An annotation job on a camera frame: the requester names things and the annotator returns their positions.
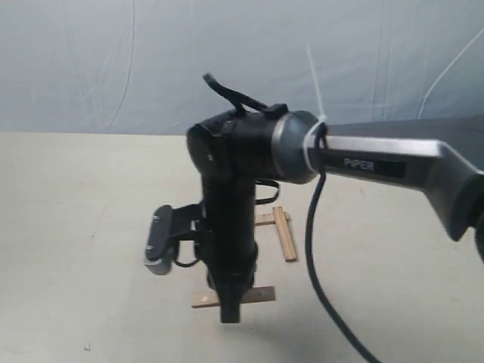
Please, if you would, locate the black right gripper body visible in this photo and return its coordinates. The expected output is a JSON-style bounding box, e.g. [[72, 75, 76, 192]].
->
[[202, 177, 257, 292]]

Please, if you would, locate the wooden stick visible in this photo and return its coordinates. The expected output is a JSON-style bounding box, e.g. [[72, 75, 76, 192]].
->
[[272, 206, 298, 262], [254, 212, 290, 227], [191, 286, 276, 309]]

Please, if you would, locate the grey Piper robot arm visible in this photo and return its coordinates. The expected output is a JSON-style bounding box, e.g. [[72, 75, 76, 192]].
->
[[186, 111, 483, 324]]

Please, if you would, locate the white zip tie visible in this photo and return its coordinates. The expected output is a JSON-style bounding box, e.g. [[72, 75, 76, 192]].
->
[[302, 39, 327, 174]]

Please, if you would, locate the blue-grey backdrop cloth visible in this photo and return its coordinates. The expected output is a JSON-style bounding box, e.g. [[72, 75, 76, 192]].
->
[[1, 1, 483, 135]]

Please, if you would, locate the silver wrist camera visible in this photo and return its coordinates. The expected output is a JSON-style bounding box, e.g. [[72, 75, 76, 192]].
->
[[144, 205, 175, 276]]

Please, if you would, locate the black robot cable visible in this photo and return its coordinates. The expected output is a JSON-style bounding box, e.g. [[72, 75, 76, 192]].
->
[[305, 132, 379, 363]]

